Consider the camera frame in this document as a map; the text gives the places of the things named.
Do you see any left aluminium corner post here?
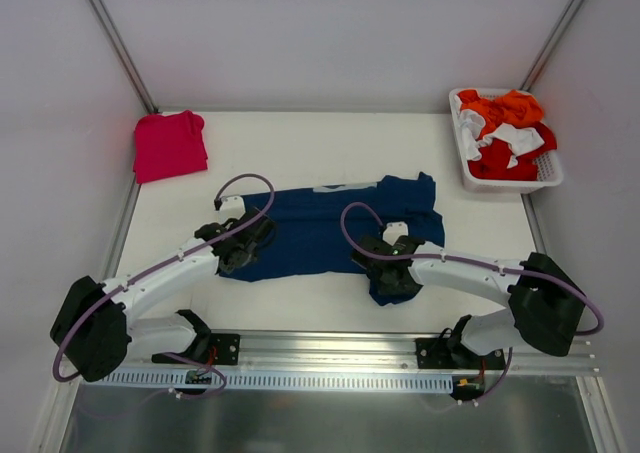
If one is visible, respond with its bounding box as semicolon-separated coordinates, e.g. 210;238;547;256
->
86;0;159;114

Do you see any aluminium corner post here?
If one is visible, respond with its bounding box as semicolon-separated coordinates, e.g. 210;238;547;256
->
520;0;587;91
86;0;159;114

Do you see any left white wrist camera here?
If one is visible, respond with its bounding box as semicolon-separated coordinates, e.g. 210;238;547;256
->
214;196;246;223

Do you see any red t-shirt in basket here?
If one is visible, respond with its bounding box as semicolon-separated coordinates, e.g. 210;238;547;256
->
466;122;557;182

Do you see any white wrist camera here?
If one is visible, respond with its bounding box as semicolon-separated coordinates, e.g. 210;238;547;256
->
214;196;246;223
382;222;409;245

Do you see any white plastic basket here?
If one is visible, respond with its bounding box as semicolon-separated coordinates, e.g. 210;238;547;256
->
448;88;564;195

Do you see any aluminium mounting rail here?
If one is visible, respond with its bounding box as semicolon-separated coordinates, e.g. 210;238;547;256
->
59;325;600;376

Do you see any navy blue t-shirt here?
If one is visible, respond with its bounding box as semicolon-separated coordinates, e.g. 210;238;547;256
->
227;172;445;282

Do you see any white slotted cable duct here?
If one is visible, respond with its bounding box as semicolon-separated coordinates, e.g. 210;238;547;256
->
94;367;454;395

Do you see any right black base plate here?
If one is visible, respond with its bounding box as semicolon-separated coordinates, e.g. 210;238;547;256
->
414;337;506;371

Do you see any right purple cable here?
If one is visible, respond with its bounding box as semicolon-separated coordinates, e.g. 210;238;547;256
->
340;201;605;408

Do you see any white t-shirt in basket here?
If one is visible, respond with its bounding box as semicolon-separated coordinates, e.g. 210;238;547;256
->
460;110;545;169

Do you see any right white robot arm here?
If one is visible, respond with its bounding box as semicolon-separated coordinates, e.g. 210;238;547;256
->
351;235;585;369

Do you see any orange t-shirt in basket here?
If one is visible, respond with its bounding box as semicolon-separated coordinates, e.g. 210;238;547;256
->
457;89;544;138

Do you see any right aluminium corner post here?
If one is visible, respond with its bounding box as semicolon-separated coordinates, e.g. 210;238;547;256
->
520;0;587;91

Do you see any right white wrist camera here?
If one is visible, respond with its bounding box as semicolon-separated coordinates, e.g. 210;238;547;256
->
382;222;409;245

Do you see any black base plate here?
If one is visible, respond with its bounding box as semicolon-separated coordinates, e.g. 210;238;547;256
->
414;337;506;371
175;332;241;366

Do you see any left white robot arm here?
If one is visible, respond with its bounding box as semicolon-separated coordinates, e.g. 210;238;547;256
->
50;209;276;382

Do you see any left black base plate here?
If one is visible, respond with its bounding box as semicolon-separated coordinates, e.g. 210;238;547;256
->
175;332;241;366

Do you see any folded pink t-shirt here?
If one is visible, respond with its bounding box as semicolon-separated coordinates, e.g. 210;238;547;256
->
133;110;208;185

